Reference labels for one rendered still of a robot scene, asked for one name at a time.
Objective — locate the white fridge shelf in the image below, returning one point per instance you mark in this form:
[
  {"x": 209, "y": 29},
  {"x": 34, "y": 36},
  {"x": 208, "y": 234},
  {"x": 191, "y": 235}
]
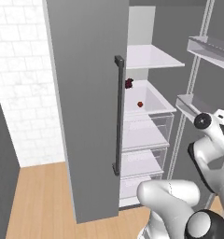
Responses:
[{"x": 149, "y": 57}]

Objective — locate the white door shelf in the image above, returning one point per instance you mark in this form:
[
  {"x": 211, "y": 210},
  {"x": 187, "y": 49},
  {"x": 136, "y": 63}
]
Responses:
[
  {"x": 210, "y": 51},
  {"x": 191, "y": 107}
]

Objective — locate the clear fridge drawer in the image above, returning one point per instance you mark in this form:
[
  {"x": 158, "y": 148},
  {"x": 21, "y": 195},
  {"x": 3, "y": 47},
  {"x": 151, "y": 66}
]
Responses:
[
  {"x": 142, "y": 161},
  {"x": 146, "y": 130},
  {"x": 132, "y": 186}
]

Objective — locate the grey open fridge door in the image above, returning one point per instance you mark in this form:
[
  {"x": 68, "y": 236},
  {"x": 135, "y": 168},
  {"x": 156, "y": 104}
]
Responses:
[{"x": 204, "y": 84}]

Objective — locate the grey fridge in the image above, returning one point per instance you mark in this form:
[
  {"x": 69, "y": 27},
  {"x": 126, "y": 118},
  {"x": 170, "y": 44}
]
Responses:
[{"x": 142, "y": 124}]

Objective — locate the grey closed fridge door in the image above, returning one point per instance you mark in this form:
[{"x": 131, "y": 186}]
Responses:
[{"x": 89, "y": 109}]

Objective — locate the grey cabinet side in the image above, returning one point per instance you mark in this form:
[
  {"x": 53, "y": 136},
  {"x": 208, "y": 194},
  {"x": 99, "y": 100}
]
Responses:
[{"x": 2, "y": 161}]

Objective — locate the red strawberry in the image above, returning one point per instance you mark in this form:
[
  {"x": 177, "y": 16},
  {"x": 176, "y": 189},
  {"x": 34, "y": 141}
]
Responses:
[{"x": 140, "y": 104}]

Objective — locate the dark red fruit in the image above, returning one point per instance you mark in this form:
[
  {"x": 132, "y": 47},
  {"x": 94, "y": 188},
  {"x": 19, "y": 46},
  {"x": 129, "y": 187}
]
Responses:
[{"x": 128, "y": 83}]

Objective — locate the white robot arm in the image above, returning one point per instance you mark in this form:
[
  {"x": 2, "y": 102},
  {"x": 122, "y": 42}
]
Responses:
[{"x": 176, "y": 202}]

